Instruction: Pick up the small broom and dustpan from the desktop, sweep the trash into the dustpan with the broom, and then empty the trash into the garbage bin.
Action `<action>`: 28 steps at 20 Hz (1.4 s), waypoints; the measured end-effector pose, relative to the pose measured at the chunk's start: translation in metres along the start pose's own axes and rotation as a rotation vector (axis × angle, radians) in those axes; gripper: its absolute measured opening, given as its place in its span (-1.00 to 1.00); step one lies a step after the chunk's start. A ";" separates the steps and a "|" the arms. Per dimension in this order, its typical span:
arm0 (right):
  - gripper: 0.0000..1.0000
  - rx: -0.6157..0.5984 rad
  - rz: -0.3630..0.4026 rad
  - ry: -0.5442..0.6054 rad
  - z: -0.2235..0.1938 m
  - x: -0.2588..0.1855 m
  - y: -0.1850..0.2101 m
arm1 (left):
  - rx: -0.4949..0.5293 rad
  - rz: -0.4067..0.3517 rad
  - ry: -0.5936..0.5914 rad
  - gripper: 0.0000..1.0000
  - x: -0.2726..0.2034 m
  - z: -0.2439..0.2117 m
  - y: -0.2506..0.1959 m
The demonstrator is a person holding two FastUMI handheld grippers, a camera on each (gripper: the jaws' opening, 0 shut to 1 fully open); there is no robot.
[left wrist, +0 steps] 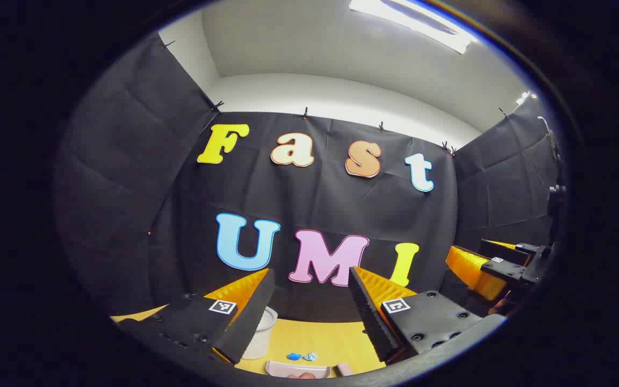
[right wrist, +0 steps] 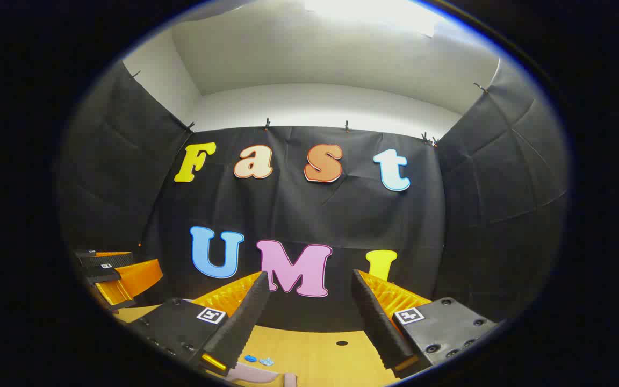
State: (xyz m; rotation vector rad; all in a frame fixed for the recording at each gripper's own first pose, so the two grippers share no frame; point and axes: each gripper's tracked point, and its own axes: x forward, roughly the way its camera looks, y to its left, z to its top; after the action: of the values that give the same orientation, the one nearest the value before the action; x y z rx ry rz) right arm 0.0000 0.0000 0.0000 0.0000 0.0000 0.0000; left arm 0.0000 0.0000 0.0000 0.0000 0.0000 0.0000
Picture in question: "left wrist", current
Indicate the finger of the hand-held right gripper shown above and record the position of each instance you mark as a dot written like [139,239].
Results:
[505,269]
[503,250]

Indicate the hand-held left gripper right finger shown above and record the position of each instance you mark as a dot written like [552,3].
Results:
[368,317]

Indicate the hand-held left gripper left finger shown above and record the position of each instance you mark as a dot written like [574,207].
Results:
[253,317]

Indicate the white garbage bin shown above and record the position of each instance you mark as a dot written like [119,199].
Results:
[262,336]

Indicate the dark blue paper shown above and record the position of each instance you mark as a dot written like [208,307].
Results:
[294,356]

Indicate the small lilac broom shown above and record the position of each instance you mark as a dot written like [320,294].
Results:
[344,369]

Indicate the lilac plastic dustpan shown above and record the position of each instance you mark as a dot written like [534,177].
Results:
[296,368]

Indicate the light blue paper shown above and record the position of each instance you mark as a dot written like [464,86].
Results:
[310,356]

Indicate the wooden desktop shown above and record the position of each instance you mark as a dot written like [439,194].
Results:
[320,336]

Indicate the ceiling light panel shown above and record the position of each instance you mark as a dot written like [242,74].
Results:
[417,24]

